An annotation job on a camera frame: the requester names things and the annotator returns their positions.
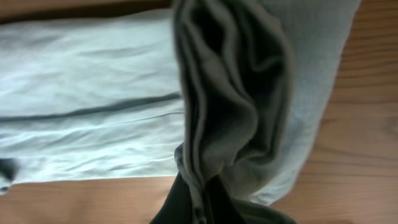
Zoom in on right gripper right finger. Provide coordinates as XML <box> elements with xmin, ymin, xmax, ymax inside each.
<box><xmin>203</xmin><ymin>175</ymin><xmax>246</xmax><ymax>224</ymax></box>

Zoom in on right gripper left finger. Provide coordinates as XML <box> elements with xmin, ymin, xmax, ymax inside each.
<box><xmin>150</xmin><ymin>173</ymin><xmax>192</xmax><ymax>224</ymax></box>

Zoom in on light blue t-shirt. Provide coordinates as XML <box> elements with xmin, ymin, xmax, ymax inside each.
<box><xmin>1</xmin><ymin>0</ymin><xmax>359</xmax><ymax>223</ymax></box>

